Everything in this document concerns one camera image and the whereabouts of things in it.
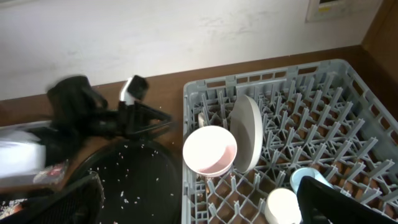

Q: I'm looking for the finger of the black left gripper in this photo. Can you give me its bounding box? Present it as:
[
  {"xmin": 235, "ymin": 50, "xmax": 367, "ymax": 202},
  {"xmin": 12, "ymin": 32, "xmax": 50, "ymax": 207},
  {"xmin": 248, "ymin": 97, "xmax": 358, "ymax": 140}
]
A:
[
  {"xmin": 133, "ymin": 123, "xmax": 173, "ymax": 140},
  {"xmin": 136, "ymin": 101, "xmax": 172, "ymax": 124}
]

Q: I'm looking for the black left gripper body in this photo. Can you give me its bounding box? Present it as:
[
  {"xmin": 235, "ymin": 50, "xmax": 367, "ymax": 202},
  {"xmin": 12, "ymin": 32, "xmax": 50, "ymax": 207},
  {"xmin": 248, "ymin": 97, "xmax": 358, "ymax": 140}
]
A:
[{"xmin": 118, "ymin": 101, "xmax": 146, "ymax": 140}]

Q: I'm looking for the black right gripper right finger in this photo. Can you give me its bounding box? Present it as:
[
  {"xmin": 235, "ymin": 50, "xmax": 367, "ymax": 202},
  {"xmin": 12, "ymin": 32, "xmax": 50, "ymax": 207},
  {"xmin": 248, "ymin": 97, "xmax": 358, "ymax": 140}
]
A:
[{"xmin": 297, "ymin": 176, "xmax": 395, "ymax": 224}]

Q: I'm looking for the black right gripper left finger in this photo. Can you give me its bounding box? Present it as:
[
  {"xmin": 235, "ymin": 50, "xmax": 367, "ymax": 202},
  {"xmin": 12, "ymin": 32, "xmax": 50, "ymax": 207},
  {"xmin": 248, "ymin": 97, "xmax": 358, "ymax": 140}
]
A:
[{"xmin": 1, "ymin": 172, "xmax": 104, "ymax": 224}]

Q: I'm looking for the blue plastic cup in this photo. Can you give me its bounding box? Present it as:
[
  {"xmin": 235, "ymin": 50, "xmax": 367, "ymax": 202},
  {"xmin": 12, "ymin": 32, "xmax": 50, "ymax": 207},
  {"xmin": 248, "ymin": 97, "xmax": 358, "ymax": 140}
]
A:
[{"xmin": 289, "ymin": 167, "xmax": 333, "ymax": 194}]

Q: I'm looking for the white plastic cup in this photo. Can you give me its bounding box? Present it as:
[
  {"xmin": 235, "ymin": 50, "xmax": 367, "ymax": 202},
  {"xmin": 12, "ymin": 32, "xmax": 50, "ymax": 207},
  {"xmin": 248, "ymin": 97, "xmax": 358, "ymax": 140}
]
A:
[{"xmin": 264, "ymin": 188, "xmax": 302, "ymax": 224}]

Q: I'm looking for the red snack wrapper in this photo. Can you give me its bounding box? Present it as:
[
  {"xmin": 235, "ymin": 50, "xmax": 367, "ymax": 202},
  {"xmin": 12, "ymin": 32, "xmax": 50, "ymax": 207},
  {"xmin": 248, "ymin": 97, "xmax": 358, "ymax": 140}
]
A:
[{"xmin": 33, "ymin": 160, "xmax": 69, "ymax": 184}]

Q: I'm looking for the white plastic fork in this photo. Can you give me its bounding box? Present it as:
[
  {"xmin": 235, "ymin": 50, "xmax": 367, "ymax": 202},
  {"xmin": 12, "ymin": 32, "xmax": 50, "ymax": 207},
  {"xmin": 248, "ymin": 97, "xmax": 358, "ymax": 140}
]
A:
[{"xmin": 198, "ymin": 112, "xmax": 206, "ymax": 128}]

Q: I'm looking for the white bowl with food scraps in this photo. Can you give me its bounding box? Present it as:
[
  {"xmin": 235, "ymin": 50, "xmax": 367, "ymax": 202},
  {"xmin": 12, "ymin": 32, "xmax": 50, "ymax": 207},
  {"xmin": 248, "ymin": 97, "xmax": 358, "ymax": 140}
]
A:
[{"xmin": 183, "ymin": 126, "xmax": 238, "ymax": 177}]

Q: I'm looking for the grey round plate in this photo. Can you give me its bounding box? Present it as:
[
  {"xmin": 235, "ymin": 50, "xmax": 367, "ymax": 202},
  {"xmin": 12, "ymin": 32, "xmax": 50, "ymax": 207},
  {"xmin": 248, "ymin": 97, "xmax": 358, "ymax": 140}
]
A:
[{"xmin": 229, "ymin": 95, "xmax": 264, "ymax": 173}]

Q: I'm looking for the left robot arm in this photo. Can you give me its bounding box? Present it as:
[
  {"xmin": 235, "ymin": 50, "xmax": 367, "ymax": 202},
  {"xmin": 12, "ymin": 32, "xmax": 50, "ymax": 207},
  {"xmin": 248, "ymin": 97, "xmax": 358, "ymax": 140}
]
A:
[{"xmin": 1, "ymin": 75, "xmax": 172, "ymax": 188}]

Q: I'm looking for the grey plastic dishwasher rack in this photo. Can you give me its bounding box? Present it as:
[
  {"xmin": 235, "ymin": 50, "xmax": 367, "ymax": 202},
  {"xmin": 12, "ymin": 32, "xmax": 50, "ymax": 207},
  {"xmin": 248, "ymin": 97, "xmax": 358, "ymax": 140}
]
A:
[{"xmin": 181, "ymin": 59, "xmax": 397, "ymax": 223}]

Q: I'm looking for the round black tray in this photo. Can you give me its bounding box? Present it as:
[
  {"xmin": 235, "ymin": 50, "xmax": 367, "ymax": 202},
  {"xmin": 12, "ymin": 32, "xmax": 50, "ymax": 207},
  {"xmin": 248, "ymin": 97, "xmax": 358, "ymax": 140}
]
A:
[{"xmin": 68, "ymin": 140, "xmax": 182, "ymax": 223}]

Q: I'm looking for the pile of food scraps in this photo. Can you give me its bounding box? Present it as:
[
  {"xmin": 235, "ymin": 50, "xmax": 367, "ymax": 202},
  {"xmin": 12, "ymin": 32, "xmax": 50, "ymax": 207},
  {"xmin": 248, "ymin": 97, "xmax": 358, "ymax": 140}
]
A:
[{"xmin": 0, "ymin": 199, "xmax": 26, "ymax": 220}]

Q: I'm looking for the clear plastic bin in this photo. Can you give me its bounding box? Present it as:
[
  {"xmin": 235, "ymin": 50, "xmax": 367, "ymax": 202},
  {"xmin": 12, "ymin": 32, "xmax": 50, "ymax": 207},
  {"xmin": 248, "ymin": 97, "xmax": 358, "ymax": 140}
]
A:
[{"xmin": 1, "ymin": 120, "xmax": 51, "ymax": 131}]

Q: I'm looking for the wall notice sheet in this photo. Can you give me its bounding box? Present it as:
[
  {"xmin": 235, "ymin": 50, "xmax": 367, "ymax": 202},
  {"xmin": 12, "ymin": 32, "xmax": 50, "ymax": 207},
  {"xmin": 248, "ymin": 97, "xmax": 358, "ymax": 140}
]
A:
[{"xmin": 305, "ymin": 0, "xmax": 381, "ymax": 22}]

